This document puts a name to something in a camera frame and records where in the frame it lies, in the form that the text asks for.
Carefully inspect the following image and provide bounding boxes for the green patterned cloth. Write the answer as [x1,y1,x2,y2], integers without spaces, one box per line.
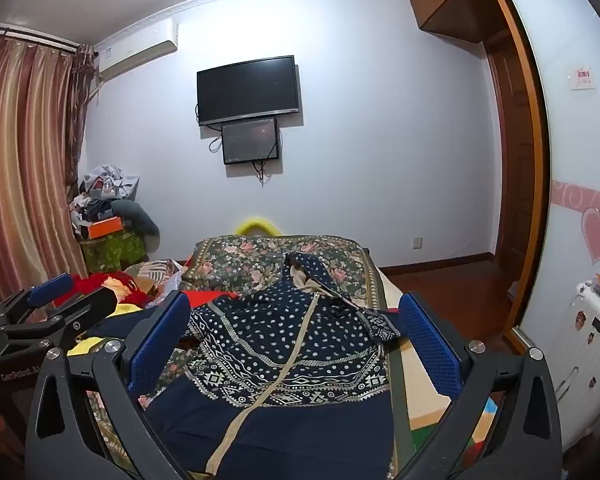
[80,230,146,276]

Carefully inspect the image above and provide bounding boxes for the wooden door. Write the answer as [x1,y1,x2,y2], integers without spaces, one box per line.
[482,30,540,356]

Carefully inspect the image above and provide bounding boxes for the yellow fuzzy object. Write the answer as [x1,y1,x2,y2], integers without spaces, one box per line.
[235,216,281,236]

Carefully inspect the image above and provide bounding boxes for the patterned orange white cloth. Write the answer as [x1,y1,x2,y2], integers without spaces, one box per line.
[127,259,181,306]

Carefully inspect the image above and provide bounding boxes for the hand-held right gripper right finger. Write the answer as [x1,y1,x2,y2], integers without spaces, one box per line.
[397,291,563,480]

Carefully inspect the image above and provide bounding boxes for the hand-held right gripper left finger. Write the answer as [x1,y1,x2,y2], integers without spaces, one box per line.
[25,290,201,480]

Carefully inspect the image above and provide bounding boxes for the small red white card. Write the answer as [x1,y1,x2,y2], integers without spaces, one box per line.
[570,65,597,91]

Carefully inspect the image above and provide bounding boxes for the white curtain rail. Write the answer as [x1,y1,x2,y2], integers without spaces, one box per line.
[0,22,81,53]

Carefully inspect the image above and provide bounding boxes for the small black monitor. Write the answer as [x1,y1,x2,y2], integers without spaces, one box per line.
[221,117,281,166]

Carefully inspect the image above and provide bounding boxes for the dark grey pillow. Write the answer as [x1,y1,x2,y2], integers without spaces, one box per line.
[111,201,161,251]

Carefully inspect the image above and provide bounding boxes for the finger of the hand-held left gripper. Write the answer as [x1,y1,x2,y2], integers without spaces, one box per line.
[2,286,119,357]
[0,272,77,332]

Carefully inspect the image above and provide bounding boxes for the black cable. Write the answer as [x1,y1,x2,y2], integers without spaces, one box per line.
[196,104,224,153]
[252,147,281,186]

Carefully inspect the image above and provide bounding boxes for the navy patterned hooded garment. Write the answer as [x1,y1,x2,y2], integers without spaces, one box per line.
[147,252,406,480]

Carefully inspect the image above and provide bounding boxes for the dark floral blanket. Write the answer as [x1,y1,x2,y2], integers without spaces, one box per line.
[130,234,416,480]

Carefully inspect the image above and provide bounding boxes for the red cloth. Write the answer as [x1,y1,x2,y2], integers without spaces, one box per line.
[184,289,242,307]

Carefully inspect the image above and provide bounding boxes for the pile of clothes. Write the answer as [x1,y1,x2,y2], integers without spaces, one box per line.
[70,164,141,238]

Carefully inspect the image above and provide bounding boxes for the white wardrobe door pink hearts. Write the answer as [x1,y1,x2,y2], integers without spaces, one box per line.
[495,0,600,351]

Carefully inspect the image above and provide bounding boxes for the red plush toy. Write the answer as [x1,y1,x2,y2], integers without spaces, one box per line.
[72,270,147,311]

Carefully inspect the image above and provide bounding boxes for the large black television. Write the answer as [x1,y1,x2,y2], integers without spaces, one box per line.
[196,55,301,127]

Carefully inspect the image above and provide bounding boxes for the white air conditioner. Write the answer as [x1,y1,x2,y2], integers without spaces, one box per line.
[94,17,179,81]

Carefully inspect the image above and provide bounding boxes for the striped pink curtain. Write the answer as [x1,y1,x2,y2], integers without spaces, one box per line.
[0,35,99,306]

